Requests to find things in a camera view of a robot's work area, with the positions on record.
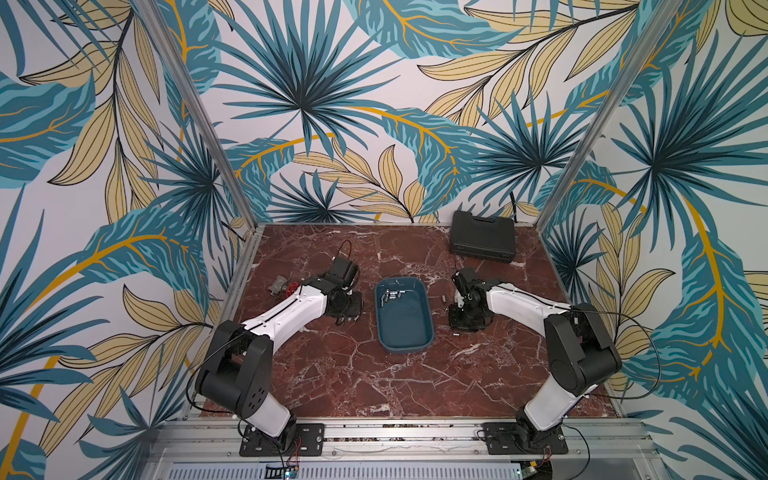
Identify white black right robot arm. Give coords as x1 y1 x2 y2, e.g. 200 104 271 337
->
449 268 622 433

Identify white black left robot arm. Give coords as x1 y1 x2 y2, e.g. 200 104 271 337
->
194 275 362 440

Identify teal plastic storage box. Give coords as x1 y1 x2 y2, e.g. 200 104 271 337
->
375 277 435 354

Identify grey valve with red handwheel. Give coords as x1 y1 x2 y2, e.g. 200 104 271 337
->
267 275 300 298

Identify black plastic tool case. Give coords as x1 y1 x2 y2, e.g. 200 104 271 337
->
449 210 516 263

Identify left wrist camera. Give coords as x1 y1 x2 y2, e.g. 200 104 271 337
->
327 256 359 290

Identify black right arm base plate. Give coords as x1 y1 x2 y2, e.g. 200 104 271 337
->
480 422 569 457

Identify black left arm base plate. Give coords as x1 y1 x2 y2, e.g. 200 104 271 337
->
239 423 325 459

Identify aluminium front rail frame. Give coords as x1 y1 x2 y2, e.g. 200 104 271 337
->
139 417 670 479

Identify aluminium left corner post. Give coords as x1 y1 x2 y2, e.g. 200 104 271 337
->
135 0 258 232

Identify aluminium corner post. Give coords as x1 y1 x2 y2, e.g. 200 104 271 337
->
534 0 682 233
135 0 258 232

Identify aluminium right corner post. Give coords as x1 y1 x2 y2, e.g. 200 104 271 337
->
534 0 682 233

